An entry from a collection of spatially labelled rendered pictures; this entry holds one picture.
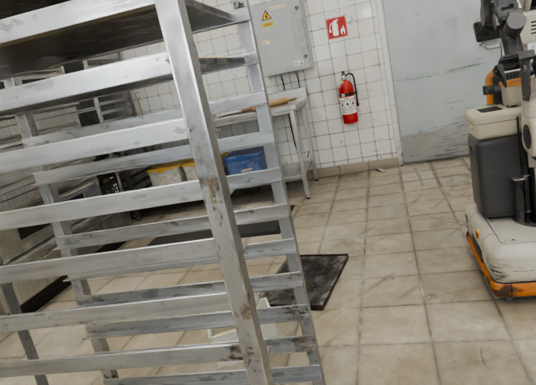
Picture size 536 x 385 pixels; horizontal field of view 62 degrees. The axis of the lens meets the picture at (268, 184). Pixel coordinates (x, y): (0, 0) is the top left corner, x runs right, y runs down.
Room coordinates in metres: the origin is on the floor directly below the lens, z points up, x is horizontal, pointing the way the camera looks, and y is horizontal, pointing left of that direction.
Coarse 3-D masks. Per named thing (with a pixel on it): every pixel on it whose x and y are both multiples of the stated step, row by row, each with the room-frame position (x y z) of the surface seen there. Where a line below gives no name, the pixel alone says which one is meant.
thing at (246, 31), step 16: (240, 0) 1.03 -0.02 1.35; (240, 32) 1.04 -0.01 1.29; (256, 48) 1.04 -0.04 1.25; (256, 64) 1.03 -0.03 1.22; (256, 80) 1.03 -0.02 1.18; (256, 112) 1.04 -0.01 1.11; (272, 128) 1.03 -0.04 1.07; (272, 144) 1.03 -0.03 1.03; (272, 160) 1.03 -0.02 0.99; (288, 208) 1.03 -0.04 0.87; (288, 224) 1.03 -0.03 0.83; (288, 256) 1.04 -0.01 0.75; (304, 288) 1.03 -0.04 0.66; (304, 320) 1.03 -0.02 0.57; (320, 384) 1.03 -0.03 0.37
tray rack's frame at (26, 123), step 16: (16, 80) 1.17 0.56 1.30; (32, 128) 1.17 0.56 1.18; (48, 192) 1.16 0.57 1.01; (64, 224) 1.17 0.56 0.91; (0, 256) 0.97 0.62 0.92; (64, 256) 1.17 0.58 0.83; (0, 288) 0.95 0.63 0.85; (80, 288) 1.16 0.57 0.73; (16, 304) 0.97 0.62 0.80; (32, 352) 0.96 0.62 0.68; (48, 384) 0.97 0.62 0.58
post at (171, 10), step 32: (160, 0) 0.59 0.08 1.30; (192, 64) 0.59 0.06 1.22; (192, 96) 0.59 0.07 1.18; (192, 128) 0.59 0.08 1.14; (224, 192) 0.60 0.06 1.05; (224, 224) 0.59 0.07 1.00; (224, 256) 0.59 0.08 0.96; (256, 320) 0.61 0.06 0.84; (256, 352) 0.59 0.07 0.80; (256, 384) 0.59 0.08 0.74
